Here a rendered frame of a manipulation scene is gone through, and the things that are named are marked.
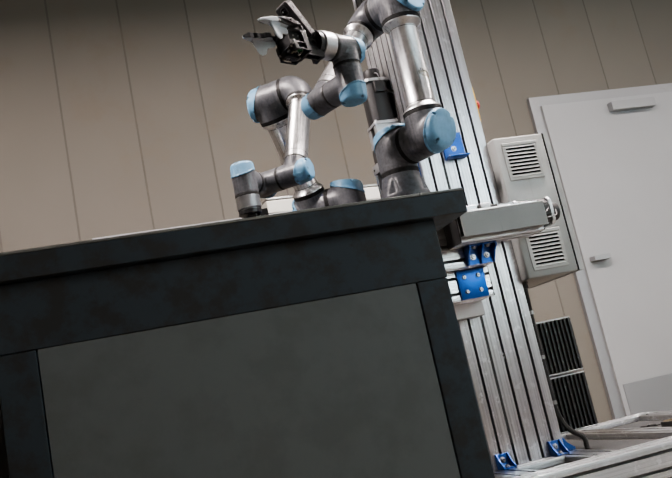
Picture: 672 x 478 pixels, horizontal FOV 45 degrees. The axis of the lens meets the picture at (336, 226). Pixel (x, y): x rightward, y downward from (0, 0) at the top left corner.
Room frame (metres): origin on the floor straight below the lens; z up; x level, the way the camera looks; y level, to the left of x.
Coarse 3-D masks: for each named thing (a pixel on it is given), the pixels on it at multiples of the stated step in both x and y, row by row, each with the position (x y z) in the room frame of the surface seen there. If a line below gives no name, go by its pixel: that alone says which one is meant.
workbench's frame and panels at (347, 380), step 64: (448, 192) 1.19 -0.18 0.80; (0, 256) 1.01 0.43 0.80; (64, 256) 1.03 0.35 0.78; (128, 256) 1.05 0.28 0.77; (192, 256) 1.09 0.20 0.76; (256, 256) 1.12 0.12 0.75; (320, 256) 1.15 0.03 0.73; (384, 256) 1.17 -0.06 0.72; (0, 320) 1.02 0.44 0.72; (64, 320) 1.04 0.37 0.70; (128, 320) 1.07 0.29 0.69; (192, 320) 1.09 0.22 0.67; (256, 320) 1.12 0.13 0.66; (320, 320) 1.14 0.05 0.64; (384, 320) 1.17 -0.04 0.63; (448, 320) 1.20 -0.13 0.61; (0, 384) 1.02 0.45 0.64; (64, 384) 1.04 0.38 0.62; (128, 384) 1.06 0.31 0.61; (192, 384) 1.09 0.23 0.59; (256, 384) 1.11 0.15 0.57; (320, 384) 1.14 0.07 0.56; (384, 384) 1.16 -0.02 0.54; (448, 384) 1.19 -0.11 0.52; (64, 448) 1.04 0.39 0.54; (128, 448) 1.06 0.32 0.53; (192, 448) 1.08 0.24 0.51; (256, 448) 1.11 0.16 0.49; (320, 448) 1.13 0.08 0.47; (384, 448) 1.16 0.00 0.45; (448, 448) 1.19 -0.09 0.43
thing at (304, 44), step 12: (300, 24) 1.92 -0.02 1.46; (276, 36) 1.93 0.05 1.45; (288, 36) 1.91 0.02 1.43; (300, 36) 1.93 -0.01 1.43; (312, 36) 1.98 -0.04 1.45; (288, 48) 1.92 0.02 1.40; (300, 48) 1.90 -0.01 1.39; (312, 48) 1.96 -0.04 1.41; (324, 48) 1.98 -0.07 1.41; (288, 60) 1.95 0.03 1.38; (300, 60) 1.96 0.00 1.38; (312, 60) 2.00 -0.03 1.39
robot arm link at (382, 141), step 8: (384, 128) 2.29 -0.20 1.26; (392, 128) 2.29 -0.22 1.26; (400, 128) 2.27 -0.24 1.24; (376, 136) 2.31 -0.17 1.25; (384, 136) 2.30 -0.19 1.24; (392, 136) 2.28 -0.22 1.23; (376, 144) 2.32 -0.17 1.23; (384, 144) 2.30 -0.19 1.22; (392, 144) 2.27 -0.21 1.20; (376, 152) 2.33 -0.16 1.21; (384, 152) 2.30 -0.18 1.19; (392, 152) 2.28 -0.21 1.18; (400, 152) 2.27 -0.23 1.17; (384, 160) 2.31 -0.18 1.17; (392, 160) 2.29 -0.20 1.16; (400, 160) 2.29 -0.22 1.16; (408, 160) 2.28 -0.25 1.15; (384, 168) 2.31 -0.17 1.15; (392, 168) 2.29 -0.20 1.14
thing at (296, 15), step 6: (288, 0) 1.94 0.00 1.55; (282, 6) 1.94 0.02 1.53; (288, 6) 1.94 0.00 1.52; (294, 6) 1.95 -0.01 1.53; (276, 12) 1.96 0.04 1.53; (282, 12) 1.95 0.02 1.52; (288, 12) 1.94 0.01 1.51; (294, 12) 1.94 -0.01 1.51; (294, 18) 1.95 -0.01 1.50; (300, 18) 1.95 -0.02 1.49; (306, 24) 1.96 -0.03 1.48; (306, 30) 1.96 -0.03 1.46; (312, 30) 1.97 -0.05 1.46
